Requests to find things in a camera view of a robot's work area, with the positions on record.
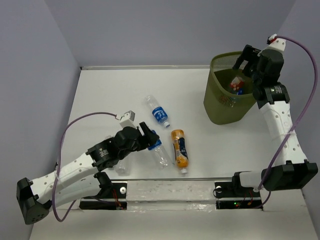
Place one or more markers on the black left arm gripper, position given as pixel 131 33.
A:
pixel 149 137

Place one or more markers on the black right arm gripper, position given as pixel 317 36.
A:
pixel 250 54

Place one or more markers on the blue label bottle white cap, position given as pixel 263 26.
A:
pixel 239 91

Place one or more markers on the clear bottle red cap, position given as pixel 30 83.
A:
pixel 237 83

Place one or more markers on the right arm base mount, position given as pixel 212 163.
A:
pixel 230 195

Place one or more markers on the clear crushed bottle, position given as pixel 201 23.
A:
pixel 123 167

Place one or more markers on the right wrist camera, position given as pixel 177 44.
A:
pixel 276 43

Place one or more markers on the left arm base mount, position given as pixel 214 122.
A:
pixel 110 195

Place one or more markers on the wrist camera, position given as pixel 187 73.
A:
pixel 276 43
pixel 127 119

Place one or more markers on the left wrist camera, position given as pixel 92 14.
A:
pixel 127 119

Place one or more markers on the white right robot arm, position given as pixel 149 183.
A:
pixel 289 168

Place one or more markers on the green plastic waste bin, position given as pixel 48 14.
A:
pixel 221 104

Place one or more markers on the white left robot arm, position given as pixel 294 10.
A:
pixel 83 177

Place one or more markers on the yellow label drink bottle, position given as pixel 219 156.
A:
pixel 181 158

